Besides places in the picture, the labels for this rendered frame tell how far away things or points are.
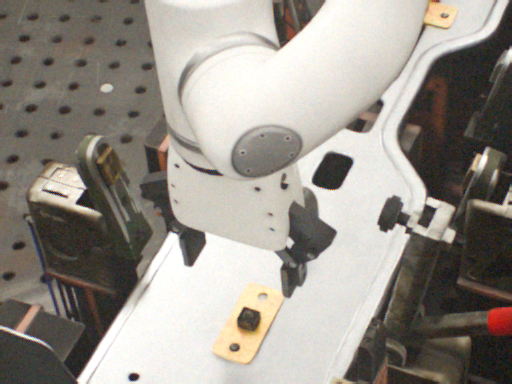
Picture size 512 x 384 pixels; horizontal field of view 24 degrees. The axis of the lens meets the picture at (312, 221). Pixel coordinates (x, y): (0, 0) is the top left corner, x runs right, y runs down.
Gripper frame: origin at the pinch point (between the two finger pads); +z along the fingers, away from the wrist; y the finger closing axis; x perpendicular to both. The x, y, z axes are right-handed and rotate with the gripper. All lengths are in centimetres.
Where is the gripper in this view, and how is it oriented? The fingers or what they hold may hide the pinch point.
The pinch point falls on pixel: (243, 263)
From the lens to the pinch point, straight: 100.6
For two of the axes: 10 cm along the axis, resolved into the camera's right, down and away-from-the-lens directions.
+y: -9.2, -2.7, 2.7
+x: -3.8, 7.1, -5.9
